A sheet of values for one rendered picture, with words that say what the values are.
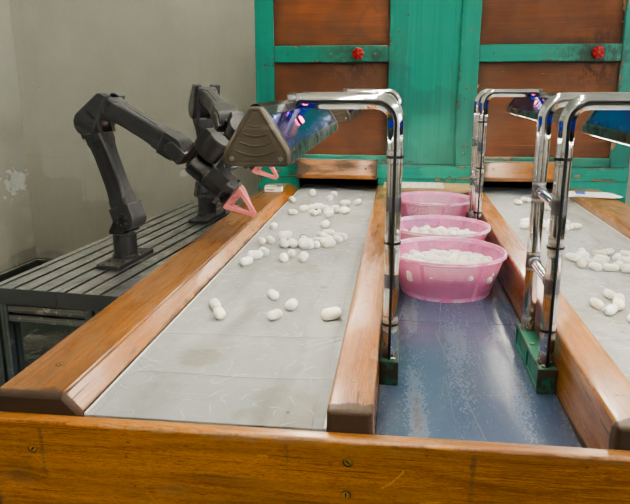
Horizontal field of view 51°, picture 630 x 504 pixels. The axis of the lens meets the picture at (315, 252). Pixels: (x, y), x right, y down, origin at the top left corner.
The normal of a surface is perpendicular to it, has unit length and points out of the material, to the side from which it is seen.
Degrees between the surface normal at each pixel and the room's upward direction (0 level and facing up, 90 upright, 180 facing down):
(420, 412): 0
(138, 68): 90
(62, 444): 90
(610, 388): 0
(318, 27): 90
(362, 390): 0
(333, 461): 90
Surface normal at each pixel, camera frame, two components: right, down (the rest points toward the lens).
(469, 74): -0.12, 0.24
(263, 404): 0.00, -0.97
